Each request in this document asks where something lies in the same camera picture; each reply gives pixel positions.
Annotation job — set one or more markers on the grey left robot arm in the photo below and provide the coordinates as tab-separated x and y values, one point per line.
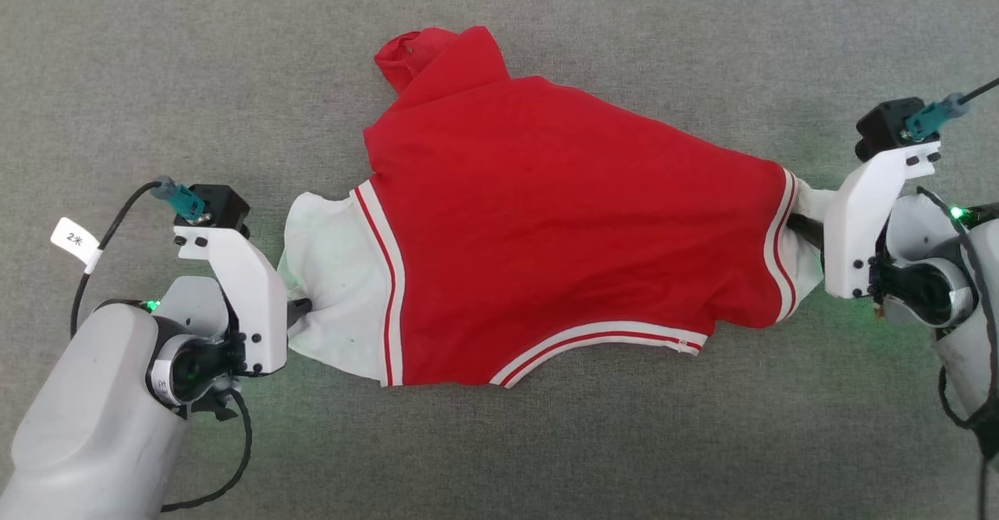
86	418

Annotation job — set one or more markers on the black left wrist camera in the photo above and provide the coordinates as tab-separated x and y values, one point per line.
225	206

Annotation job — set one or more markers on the red and white garment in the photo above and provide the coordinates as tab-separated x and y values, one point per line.
562	231

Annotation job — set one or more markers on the teal camera connector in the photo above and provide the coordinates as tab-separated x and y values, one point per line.
183	200
935	116

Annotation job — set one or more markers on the teal left camera connector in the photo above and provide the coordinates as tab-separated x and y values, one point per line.
183	200

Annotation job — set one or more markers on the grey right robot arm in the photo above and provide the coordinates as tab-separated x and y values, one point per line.
975	348

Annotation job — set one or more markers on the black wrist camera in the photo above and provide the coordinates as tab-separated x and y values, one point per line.
886	126
225	206

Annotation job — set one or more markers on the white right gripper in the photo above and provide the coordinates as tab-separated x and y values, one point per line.
855	231

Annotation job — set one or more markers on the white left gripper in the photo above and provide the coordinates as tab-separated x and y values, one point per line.
257	309

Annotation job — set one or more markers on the teal right camera connector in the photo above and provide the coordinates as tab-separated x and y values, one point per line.
935	116

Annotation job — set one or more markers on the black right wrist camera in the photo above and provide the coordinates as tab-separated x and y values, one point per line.
886	126

